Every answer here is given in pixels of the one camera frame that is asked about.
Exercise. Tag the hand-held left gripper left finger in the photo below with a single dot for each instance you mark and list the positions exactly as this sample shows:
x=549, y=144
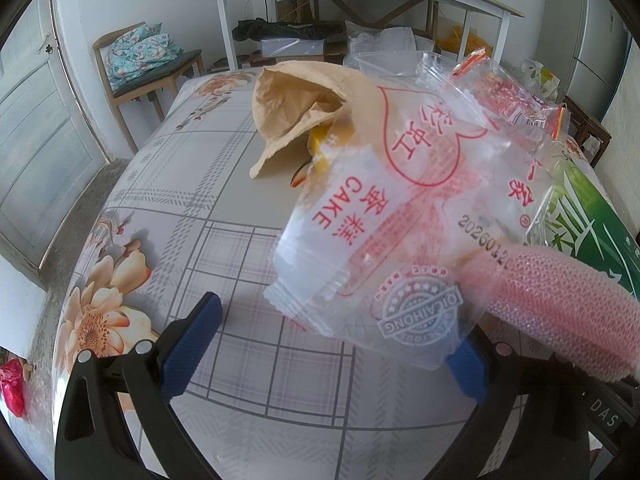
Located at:
x=192, y=350

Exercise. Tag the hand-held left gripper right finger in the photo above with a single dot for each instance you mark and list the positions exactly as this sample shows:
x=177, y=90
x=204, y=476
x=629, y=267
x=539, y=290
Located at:
x=467, y=375

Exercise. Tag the pink mesh sponge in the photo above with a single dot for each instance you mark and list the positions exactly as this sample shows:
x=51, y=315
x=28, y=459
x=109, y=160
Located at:
x=560, y=305

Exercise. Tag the clear pink-printed cake wrapper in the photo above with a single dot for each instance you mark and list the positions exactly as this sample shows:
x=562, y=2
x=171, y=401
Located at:
x=360, y=240

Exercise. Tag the green label plastic bottle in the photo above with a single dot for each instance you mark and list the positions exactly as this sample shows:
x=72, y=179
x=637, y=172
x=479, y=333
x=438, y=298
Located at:
x=595, y=220

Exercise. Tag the clear red-printed snack bag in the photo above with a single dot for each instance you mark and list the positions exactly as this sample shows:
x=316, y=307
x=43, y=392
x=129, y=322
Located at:
x=505, y=90

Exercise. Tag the floral tablecloth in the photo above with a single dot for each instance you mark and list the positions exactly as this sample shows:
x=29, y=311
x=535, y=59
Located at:
x=200, y=185

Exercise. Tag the tan cardboard piece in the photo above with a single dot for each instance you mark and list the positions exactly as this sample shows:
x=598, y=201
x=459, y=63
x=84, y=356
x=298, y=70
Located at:
x=27, y=370

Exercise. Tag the red plastic bag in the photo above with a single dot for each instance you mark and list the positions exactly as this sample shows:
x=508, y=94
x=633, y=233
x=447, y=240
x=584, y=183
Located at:
x=12, y=390

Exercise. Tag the yellow packet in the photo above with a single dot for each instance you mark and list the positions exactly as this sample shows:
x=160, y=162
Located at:
x=320, y=152

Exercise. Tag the white panel door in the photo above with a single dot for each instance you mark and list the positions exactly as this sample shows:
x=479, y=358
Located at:
x=45, y=135

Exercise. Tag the brown paper bag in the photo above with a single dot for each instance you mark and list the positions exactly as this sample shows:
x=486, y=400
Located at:
x=295, y=100

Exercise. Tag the dark wooden stool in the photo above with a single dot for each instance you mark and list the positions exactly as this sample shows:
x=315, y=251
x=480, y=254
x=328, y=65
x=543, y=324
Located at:
x=590, y=130

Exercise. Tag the wooden chair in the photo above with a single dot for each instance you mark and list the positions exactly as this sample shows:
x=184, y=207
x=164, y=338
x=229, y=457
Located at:
x=172, y=60

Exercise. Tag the clear bag with green pack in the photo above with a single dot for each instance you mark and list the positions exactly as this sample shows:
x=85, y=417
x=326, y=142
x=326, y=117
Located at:
x=542, y=77

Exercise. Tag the clear plastic tub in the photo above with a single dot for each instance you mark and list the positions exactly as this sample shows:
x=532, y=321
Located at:
x=390, y=62

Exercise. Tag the white-legged desk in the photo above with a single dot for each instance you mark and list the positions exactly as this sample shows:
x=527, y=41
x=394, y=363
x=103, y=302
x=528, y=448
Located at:
x=226, y=25

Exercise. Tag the black plastic bag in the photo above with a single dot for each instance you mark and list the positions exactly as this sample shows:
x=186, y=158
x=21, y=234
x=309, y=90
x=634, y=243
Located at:
x=280, y=29

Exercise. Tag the yellow bag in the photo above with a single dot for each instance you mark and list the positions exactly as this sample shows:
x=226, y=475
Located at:
x=462, y=40

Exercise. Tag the white plastic bag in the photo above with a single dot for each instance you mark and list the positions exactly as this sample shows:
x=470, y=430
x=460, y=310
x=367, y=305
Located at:
x=380, y=37

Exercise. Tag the small cardboard box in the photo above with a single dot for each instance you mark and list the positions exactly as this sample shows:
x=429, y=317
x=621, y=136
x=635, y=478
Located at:
x=290, y=10

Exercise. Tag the white refrigerator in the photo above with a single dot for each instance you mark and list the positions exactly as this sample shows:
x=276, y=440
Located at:
x=585, y=35

